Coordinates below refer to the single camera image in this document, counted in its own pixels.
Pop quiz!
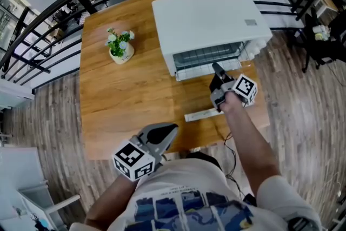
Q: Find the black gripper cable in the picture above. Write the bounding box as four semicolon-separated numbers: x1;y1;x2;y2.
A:
216;116;254;200

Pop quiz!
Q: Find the white pot with green plant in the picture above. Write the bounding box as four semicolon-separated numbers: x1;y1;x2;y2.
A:
104;28;135;65

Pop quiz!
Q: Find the white toaster oven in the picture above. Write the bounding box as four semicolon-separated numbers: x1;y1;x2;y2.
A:
151;0;273;122

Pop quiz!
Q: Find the large glass window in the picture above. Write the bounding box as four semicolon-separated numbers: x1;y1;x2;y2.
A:
0;0;30;52

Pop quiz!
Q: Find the white desk frame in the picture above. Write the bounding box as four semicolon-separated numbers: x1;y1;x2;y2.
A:
18;186;82;231

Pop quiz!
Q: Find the black strap buckle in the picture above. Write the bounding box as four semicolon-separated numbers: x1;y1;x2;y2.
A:
287;216;316;231

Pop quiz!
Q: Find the pale yellow white bundle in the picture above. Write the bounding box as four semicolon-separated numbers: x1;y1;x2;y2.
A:
312;24;330;42

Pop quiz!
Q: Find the white cabinet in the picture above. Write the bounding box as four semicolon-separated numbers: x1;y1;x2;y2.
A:
0;146;49;193

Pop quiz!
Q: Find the person's right forearm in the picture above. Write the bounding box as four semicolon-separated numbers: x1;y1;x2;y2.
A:
220;91;282;198

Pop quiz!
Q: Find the black office chair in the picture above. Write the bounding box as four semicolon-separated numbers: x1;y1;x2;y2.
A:
288;6;346;74

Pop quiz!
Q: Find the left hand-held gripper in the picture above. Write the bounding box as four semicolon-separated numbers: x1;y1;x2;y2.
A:
112;123;179;181

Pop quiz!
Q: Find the person's left forearm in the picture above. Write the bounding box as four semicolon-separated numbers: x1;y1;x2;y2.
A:
84;173;144;231

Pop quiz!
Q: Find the brown cardboard box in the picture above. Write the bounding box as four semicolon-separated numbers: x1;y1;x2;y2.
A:
50;27;65;41

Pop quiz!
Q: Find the wooden desk with white frame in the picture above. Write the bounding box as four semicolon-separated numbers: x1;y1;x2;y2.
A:
313;0;340;18

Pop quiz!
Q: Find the person's white printed shirt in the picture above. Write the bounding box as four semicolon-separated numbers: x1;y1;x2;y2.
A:
108;158;322;231

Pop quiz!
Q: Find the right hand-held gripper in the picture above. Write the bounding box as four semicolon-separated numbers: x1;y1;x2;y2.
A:
209;62;257;113

